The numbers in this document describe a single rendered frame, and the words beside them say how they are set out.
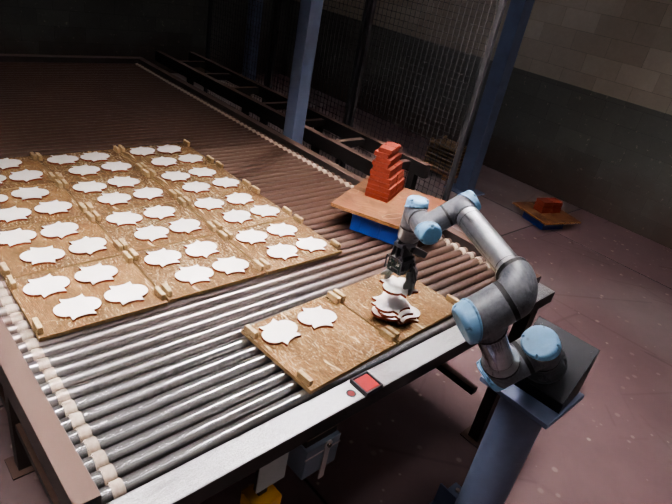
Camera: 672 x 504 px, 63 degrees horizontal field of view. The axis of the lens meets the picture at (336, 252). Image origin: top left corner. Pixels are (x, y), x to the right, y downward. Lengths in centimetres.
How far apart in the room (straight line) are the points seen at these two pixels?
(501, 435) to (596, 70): 521
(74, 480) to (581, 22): 644
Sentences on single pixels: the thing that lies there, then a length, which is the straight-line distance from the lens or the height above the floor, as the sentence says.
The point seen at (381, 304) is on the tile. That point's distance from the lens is 199.
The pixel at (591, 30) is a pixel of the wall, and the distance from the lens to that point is 688.
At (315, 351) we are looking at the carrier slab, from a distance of 182.
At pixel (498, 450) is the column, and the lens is 222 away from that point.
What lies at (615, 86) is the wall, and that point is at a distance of 674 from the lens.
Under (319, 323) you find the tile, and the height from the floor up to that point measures 95.
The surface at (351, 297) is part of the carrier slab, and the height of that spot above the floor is 94.
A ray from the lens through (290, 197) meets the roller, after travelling 290.
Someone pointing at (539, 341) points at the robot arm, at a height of 114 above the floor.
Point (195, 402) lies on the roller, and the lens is 164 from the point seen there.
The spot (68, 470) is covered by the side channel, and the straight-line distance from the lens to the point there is 148.
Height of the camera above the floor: 208
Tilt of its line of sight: 28 degrees down
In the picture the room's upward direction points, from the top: 11 degrees clockwise
